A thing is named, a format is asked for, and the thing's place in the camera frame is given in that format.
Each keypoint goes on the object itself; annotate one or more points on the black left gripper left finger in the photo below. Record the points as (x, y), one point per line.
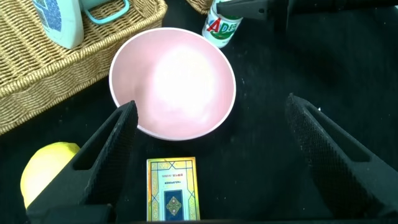
(99, 174)

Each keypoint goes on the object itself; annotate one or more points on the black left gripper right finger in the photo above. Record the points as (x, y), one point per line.
(335, 174)

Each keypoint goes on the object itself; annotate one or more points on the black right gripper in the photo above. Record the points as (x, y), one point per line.
(280, 12)

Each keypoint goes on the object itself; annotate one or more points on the small white foil-lid drink bottle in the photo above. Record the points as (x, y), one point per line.
(220, 31)

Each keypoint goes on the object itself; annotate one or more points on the pink bowl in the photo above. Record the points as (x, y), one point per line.
(174, 84)

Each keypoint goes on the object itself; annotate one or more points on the large yellow lemon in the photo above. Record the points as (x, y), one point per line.
(43, 171)

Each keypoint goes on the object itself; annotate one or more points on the gold and blue card box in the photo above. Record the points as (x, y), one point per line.
(172, 189)

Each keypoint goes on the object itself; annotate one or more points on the black table cloth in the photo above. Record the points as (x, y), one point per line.
(264, 124)

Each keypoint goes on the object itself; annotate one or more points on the mint green mug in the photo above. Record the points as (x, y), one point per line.
(109, 17)

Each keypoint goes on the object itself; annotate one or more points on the white bottle with blue cap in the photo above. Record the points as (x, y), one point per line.
(62, 25)

